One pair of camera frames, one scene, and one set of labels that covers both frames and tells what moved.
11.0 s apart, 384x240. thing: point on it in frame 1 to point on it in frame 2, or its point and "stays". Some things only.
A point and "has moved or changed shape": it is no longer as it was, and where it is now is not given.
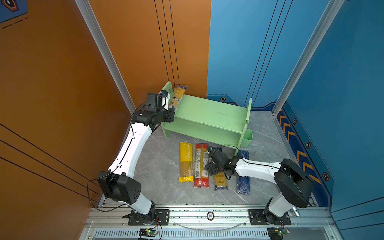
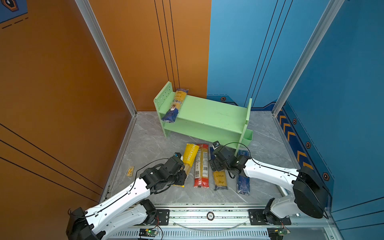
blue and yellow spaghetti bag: (178, 93) has moved or changed shape
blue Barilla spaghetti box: (243, 182) stays
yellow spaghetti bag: (186, 170) has moved or changed shape
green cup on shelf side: (247, 138) stays
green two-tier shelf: (210, 120) stays
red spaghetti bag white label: (201, 177) stays
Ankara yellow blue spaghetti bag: (220, 181) stays
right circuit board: (277, 233) stays
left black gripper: (170, 112) to (183, 177)
